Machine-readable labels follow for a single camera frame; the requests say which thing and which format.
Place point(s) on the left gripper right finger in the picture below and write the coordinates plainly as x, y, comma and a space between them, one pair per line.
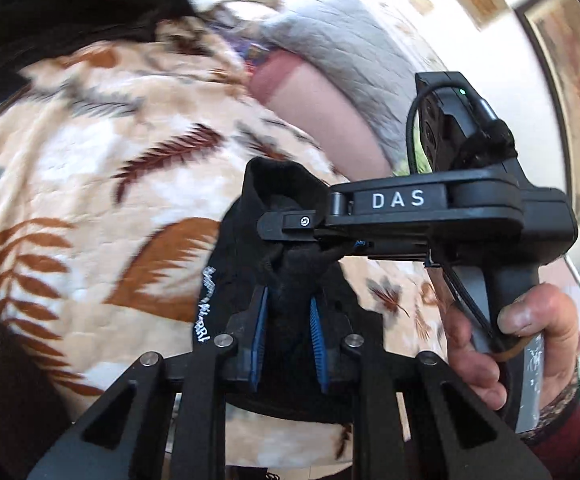
352, 364

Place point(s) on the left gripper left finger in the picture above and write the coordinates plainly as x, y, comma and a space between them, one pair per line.
230, 363

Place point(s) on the black pants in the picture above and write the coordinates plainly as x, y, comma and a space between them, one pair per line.
296, 277

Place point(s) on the dark red sleeve forearm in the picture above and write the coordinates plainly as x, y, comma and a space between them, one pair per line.
555, 440

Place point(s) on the right hand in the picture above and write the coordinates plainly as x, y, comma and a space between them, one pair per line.
544, 310

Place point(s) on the pink quilted bed sheet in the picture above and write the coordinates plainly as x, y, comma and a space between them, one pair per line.
298, 93

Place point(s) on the grey quilted pillow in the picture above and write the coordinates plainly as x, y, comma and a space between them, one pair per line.
370, 54

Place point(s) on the leaf pattern fleece blanket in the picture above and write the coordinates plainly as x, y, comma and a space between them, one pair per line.
117, 163

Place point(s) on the black garment at bedside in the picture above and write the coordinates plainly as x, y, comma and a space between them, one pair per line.
70, 10

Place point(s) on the framed wall painting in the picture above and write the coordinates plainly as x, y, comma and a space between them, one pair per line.
553, 28

